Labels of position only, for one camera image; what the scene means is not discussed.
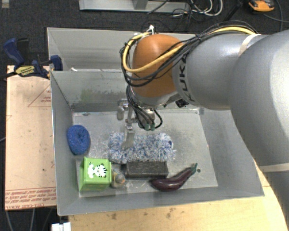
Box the brown cardboard board red print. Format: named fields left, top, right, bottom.
left=4, top=65, right=57, bottom=211

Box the dark green flat block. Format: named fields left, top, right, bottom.
left=123, top=161, right=170, bottom=180

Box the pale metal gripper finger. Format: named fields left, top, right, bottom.
left=116, top=99, right=129, bottom=121
left=121, top=126, right=136, bottom=151

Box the green box with tiger print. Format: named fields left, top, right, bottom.
left=78, top=156, right=113, bottom=193

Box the blue and white fluffy cloth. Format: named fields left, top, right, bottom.
left=107, top=131, right=177, bottom=165

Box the small grey round object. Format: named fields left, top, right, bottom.
left=110, top=169, right=127, bottom=189

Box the grey metal bin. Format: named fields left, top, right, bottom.
left=47, top=27, right=265, bottom=217

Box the blue round scouring sponge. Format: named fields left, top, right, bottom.
left=66, top=124, right=92, bottom=156

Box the black cylinder on white bracket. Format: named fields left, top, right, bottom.
left=174, top=98, right=189, bottom=108

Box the purple toy eggplant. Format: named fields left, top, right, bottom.
left=150, top=163, right=198, bottom=193

